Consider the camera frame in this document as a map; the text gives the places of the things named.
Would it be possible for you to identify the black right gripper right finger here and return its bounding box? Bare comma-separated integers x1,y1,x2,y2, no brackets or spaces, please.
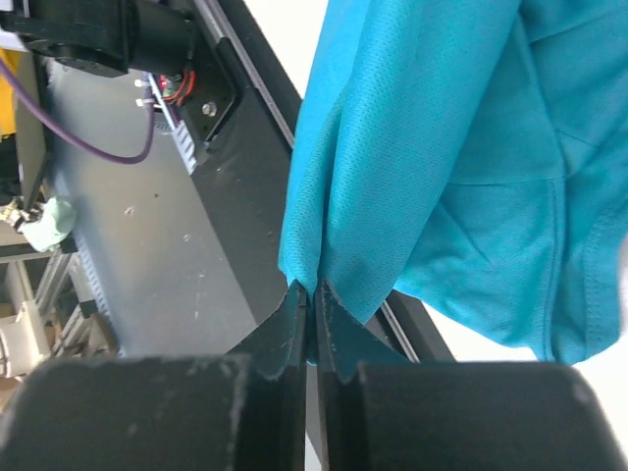
315,285,613,470

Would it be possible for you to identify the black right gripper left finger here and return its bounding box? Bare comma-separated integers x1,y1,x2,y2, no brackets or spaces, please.
1,285,305,470

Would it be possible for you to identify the teal t shirt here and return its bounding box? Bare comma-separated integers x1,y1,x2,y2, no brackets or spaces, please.
279,1,627,364

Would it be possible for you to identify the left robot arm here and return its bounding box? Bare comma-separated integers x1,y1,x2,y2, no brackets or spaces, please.
1,0,192,78

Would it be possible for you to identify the pale green crumpled cloth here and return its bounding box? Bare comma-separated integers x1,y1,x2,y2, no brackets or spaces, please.
21,196,77,252

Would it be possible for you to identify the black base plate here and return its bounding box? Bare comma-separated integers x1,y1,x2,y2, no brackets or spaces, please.
174,0,457,364

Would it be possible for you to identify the left white cable duct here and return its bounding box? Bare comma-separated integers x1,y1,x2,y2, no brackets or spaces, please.
154,106,198,176

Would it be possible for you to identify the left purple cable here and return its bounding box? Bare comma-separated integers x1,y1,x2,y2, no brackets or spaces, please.
0,58,154,165

